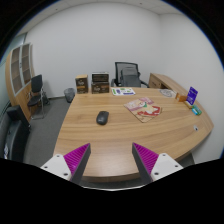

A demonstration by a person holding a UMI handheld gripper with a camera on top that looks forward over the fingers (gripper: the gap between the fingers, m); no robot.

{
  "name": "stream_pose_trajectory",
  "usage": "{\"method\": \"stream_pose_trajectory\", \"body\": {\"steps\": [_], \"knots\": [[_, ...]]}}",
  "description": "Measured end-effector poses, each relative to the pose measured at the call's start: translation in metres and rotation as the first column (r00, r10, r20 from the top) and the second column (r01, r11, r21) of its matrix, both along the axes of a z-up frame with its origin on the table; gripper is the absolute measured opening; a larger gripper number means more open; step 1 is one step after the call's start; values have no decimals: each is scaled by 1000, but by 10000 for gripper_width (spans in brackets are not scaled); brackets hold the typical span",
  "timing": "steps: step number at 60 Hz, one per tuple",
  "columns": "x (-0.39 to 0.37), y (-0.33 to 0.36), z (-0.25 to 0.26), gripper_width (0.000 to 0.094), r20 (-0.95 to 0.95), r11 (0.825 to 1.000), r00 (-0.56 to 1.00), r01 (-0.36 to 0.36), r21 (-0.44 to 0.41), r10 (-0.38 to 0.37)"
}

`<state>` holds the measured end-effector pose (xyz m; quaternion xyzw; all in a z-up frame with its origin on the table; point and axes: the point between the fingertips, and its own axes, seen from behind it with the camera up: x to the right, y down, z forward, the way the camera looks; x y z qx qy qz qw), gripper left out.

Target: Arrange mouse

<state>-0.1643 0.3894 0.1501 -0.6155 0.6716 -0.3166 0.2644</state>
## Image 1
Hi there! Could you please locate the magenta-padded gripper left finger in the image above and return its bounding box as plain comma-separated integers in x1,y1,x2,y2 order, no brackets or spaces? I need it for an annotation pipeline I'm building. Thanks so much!
40,142,92,186

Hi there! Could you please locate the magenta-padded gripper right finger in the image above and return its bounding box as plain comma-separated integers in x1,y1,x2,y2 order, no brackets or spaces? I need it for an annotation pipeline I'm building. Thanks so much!
131,142,184,185

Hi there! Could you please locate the black computer mouse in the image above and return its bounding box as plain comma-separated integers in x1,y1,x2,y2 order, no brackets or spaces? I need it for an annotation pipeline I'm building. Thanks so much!
95,110,110,126

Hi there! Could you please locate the grey waste bin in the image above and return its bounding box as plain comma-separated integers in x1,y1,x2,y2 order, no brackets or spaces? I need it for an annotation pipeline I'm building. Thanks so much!
63,87,77,104

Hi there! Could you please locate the black leather armchair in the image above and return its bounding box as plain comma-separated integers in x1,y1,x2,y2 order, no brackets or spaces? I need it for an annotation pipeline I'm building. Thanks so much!
0,104,32,163

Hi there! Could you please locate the round white disc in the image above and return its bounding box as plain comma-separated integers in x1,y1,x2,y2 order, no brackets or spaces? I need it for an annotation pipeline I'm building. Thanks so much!
159,88,176,99

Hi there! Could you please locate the green and blue box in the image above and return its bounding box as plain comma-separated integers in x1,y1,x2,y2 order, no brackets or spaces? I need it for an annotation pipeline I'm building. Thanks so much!
191,104,203,117

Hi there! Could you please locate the small orange box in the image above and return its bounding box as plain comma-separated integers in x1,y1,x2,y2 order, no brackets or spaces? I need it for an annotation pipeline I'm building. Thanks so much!
175,92,188,103

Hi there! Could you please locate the white printed sheet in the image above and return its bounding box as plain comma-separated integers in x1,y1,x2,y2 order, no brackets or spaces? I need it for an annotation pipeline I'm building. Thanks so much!
111,86,137,97

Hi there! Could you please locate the upright brown carton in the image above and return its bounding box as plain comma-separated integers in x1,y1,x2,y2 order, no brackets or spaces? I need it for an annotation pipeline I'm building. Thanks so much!
75,74,90,95

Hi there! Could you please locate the flat brown carton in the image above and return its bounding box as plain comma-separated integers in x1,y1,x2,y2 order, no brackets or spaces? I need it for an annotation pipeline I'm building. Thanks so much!
90,81,111,95

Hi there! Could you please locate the wooden side desk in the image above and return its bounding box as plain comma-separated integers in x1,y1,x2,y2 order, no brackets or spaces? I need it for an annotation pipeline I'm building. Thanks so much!
148,72,188,96

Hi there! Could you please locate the black visitor chair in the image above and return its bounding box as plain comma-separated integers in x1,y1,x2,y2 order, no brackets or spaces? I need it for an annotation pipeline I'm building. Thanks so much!
27,74,51,120

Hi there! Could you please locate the wooden shelf unit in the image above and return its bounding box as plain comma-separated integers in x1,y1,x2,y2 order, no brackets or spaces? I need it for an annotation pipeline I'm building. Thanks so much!
4,42,37,122

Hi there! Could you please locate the grey mesh office chair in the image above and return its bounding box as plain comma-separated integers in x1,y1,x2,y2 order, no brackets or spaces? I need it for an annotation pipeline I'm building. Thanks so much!
110,61,150,88

